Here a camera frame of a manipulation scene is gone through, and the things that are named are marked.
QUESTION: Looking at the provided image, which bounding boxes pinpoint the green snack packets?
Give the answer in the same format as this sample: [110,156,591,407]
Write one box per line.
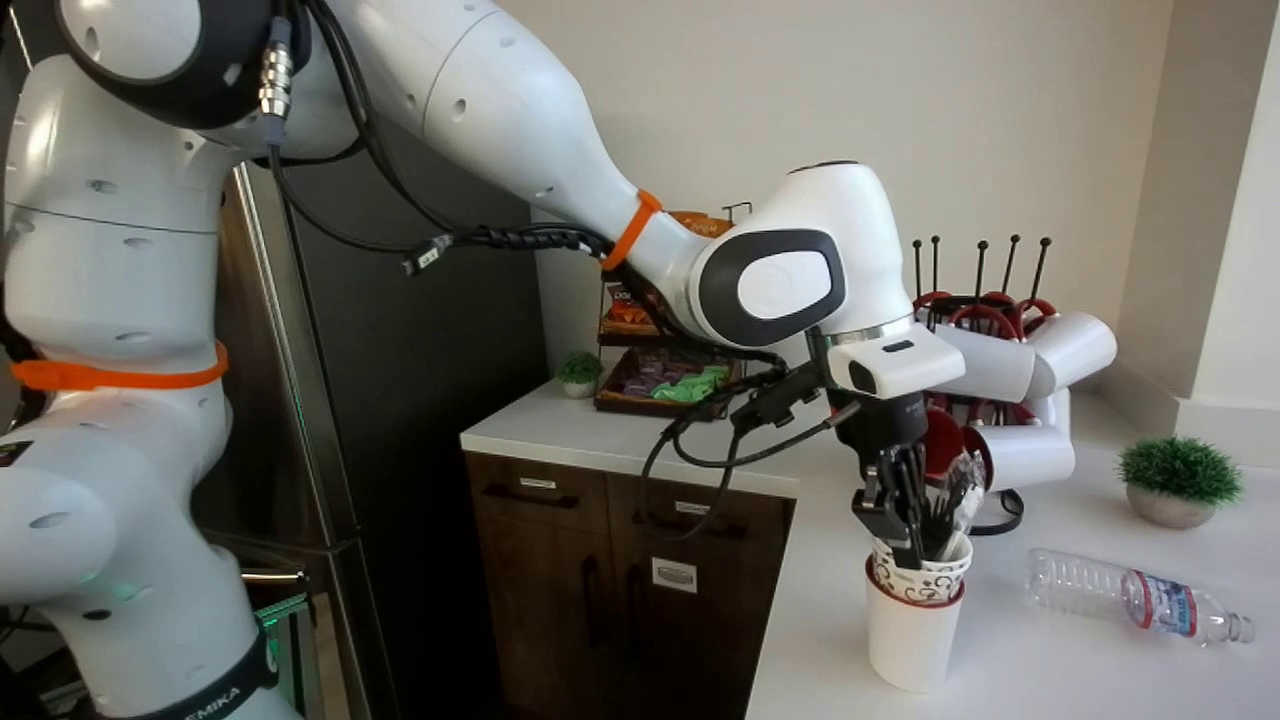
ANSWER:
[653,370,730,404]

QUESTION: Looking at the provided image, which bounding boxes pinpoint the dark wood drawer cabinet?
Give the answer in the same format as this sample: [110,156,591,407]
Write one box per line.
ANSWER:
[469,453,791,720]

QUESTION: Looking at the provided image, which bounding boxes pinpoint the white mug with red handle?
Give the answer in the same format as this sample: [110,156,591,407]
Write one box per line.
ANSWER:
[863,561,964,693]

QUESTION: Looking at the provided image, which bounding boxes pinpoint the small potted green plant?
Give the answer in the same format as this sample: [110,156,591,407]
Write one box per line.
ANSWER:
[1120,436,1246,528]

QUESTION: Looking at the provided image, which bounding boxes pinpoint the patterned paper cup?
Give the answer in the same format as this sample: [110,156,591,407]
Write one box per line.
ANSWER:
[870,540,972,607]

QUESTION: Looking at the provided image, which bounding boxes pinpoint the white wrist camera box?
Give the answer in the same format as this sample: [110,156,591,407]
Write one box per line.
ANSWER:
[824,324,964,400]

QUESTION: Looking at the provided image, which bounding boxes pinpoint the clear plastic water bottle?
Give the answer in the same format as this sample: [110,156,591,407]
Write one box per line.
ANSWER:
[1026,548,1256,647]

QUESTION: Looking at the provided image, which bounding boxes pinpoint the black mug tree rack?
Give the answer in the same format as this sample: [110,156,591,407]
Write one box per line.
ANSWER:
[913,236,1116,538]

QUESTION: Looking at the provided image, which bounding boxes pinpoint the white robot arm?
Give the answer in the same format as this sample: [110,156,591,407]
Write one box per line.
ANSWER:
[0,0,964,720]

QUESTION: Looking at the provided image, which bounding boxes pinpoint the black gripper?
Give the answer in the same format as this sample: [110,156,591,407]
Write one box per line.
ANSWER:
[838,398,981,570]

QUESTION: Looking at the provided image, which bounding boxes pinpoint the wire snack shelf rack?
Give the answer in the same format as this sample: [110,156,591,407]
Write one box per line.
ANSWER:
[591,272,749,417]

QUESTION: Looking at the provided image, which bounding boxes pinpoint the stainless steel refrigerator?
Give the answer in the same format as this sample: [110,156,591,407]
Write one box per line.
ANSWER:
[196,141,544,720]

